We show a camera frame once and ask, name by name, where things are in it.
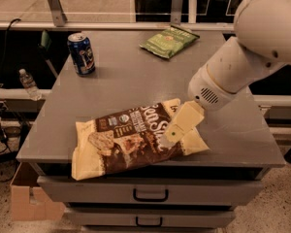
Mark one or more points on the lower grey drawer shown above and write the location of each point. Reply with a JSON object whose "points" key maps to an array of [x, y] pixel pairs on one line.
{"points": [[149, 218]]}

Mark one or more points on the grey drawer cabinet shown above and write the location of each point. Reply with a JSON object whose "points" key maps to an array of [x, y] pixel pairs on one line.
{"points": [[240, 144]]}

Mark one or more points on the cardboard box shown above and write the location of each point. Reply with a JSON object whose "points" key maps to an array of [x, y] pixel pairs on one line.
{"points": [[28, 201]]}

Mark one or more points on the grey drawer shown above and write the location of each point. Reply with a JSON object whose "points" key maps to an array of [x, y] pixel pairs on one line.
{"points": [[151, 191], [149, 218]]}

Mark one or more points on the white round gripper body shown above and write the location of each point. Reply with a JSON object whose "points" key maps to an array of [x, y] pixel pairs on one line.
{"points": [[206, 88]]}

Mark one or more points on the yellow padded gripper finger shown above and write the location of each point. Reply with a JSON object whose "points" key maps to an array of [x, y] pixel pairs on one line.
{"points": [[188, 115]]}

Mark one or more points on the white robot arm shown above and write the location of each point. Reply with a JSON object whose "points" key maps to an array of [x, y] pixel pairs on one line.
{"points": [[260, 47]]}

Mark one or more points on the blue soda can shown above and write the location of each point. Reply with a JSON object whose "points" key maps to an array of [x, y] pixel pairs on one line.
{"points": [[81, 52]]}

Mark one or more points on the green chip bag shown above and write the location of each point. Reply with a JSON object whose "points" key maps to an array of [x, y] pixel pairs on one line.
{"points": [[170, 41]]}

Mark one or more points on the metal window railing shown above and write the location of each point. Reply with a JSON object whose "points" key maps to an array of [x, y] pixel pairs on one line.
{"points": [[117, 14]]}

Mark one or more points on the brown sea salt chip bag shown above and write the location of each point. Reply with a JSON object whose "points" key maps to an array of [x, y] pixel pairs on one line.
{"points": [[128, 140]]}

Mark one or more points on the clear plastic water bottle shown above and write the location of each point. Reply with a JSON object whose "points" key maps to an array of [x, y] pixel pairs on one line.
{"points": [[29, 85]]}

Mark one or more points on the upper grey drawer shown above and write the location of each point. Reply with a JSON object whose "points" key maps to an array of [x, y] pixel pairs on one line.
{"points": [[151, 191]]}

